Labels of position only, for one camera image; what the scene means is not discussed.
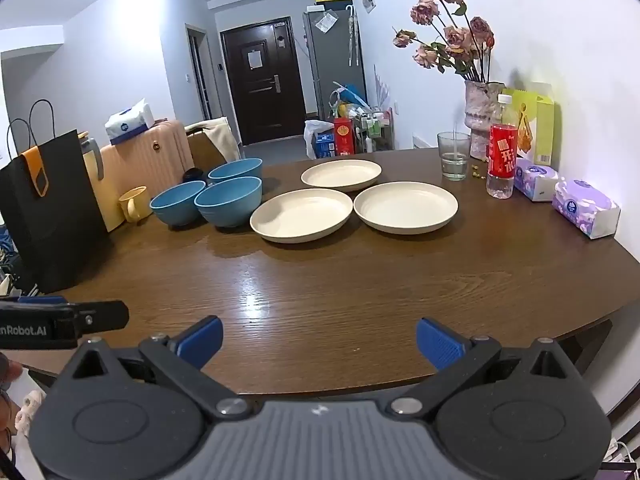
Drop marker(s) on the yellow packet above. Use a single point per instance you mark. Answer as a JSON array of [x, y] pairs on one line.
[[342, 109]]

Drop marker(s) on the cream plate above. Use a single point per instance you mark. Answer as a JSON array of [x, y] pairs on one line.
[[341, 175], [405, 207], [301, 215]]

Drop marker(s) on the large purple tissue pack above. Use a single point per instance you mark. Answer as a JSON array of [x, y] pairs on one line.
[[585, 207]]

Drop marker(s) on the pink suitcase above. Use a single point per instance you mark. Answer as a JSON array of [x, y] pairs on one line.
[[150, 160]]

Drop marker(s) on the beige cloth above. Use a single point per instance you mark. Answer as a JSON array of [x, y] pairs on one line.
[[222, 137]]

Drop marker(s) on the red box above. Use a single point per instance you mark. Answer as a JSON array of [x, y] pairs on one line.
[[344, 136]]

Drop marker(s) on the purple wall sticker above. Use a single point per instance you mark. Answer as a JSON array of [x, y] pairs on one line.
[[382, 90]]

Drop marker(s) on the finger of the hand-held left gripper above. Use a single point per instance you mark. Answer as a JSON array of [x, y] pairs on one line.
[[105, 316], [40, 300]]

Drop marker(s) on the grey refrigerator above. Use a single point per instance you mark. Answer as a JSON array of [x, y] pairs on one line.
[[325, 70]]

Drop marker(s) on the yellow-green box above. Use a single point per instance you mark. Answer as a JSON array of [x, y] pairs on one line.
[[542, 130]]

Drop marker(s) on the white paper notice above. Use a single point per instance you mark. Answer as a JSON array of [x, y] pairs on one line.
[[255, 59]]

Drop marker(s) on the small purple tissue pack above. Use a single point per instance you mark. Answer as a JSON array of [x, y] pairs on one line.
[[537, 180]]

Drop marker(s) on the metal storage cart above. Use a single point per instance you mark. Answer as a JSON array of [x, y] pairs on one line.
[[372, 130]]

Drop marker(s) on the small yellow crumbs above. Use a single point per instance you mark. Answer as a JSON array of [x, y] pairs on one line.
[[475, 167]]

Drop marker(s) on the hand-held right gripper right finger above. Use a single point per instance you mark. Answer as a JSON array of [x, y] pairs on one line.
[[437, 342]]

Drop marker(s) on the white plastic bag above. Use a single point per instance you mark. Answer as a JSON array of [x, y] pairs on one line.
[[315, 130]]

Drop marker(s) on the person's left hand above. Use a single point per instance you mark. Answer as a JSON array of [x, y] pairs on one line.
[[9, 368]]

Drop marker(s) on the white fluffy item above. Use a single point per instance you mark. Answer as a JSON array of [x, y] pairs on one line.
[[27, 407]]

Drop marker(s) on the clear drinking glass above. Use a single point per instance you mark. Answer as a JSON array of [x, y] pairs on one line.
[[454, 160]]

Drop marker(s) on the white folded umbrella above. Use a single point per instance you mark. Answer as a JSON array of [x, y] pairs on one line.
[[352, 35]]

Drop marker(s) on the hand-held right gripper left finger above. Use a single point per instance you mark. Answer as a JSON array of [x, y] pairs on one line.
[[202, 342]]

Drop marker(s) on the white and blue tissue pack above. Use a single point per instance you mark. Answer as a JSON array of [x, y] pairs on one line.
[[130, 122]]

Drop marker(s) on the blue bowl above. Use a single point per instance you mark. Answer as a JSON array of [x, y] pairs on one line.
[[235, 167], [230, 205], [175, 200]]

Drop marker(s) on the black cup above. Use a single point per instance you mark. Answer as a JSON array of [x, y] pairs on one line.
[[192, 175]]

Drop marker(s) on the yellow mug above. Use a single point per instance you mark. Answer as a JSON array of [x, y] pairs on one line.
[[135, 202]]

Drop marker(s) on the clear plastic pouch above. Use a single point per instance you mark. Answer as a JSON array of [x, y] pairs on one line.
[[326, 21]]

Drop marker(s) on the blue plastic bag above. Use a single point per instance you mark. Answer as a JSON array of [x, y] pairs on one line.
[[352, 95]]

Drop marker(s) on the grey interior door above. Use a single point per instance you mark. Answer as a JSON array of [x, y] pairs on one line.
[[197, 70]]

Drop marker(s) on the wooden chair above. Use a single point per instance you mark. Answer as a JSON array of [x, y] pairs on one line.
[[205, 154]]

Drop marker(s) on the blue box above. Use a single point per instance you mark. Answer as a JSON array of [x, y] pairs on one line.
[[325, 146]]

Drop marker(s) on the blue patterned cloth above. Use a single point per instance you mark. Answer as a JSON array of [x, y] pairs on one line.
[[7, 255]]

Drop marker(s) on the black paper bag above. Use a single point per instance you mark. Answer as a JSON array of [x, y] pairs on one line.
[[55, 220]]

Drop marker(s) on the mottled pink vase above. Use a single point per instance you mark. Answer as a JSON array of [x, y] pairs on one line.
[[477, 110]]

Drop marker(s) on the red label water bottle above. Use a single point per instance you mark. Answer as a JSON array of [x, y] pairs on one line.
[[501, 155]]

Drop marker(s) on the dark entrance door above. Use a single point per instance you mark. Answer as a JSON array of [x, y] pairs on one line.
[[260, 100]]

